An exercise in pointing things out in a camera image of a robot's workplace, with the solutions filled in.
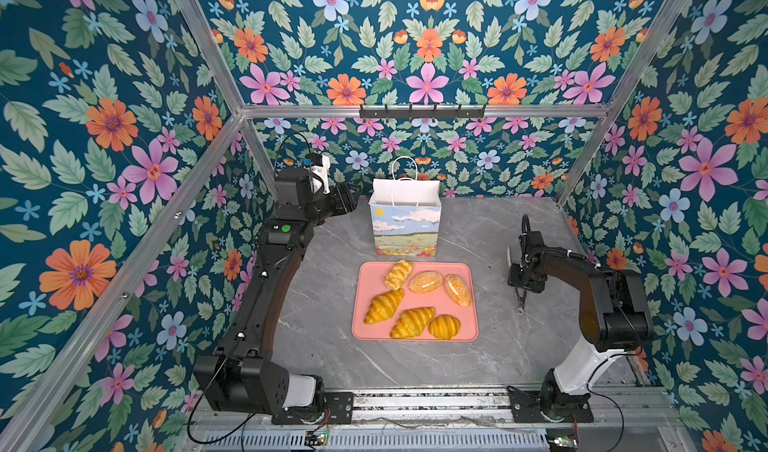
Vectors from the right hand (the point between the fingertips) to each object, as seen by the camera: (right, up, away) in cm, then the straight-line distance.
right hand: (518, 281), depth 97 cm
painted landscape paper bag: (-37, +22, -11) cm, 45 cm away
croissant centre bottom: (-36, -9, -13) cm, 39 cm away
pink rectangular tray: (-27, -6, -5) cm, 28 cm away
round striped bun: (-26, -10, -14) cm, 31 cm away
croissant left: (-44, -5, -11) cm, 45 cm away
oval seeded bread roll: (-31, +1, -6) cm, 32 cm away
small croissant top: (-41, +1, -4) cm, 41 cm away
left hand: (-49, +30, -27) cm, 63 cm away
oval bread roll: (-21, -1, -6) cm, 22 cm away
